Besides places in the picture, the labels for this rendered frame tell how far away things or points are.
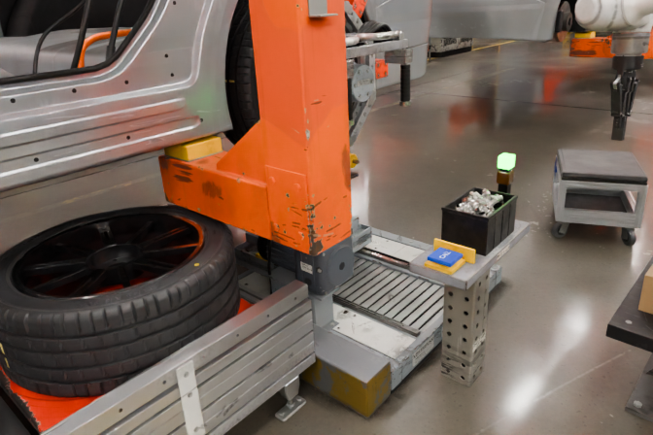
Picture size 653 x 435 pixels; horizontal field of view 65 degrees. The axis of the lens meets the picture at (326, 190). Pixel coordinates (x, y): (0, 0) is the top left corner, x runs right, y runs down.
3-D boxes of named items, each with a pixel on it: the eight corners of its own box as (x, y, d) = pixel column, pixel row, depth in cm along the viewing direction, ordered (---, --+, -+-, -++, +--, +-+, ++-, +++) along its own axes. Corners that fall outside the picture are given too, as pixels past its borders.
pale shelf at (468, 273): (478, 218, 169) (479, 210, 168) (530, 231, 159) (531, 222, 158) (408, 271, 139) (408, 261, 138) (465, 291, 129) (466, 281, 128)
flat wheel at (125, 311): (126, 252, 192) (114, 194, 184) (280, 283, 166) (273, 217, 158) (-55, 362, 136) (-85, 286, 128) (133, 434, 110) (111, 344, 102)
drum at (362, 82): (331, 95, 196) (329, 57, 191) (376, 100, 183) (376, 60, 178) (306, 102, 186) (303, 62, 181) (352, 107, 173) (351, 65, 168)
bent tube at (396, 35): (360, 39, 193) (360, 10, 190) (404, 40, 181) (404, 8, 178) (330, 44, 181) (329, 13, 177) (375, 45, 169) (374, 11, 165)
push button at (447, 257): (439, 253, 141) (439, 246, 140) (463, 260, 136) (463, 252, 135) (427, 263, 136) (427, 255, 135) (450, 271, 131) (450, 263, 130)
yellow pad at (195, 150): (198, 146, 175) (196, 131, 173) (223, 151, 166) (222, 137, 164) (163, 155, 165) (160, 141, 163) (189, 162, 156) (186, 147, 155)
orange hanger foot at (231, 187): (205, 186, 183) (190, 90, 170) (312, 220, 150) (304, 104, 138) (164, 201, 171) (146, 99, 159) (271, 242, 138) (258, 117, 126)
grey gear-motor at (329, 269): (278, 279, 206) (270, 198, 193) (360, 316, 179) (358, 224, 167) (243, 299, 193) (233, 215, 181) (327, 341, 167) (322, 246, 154)
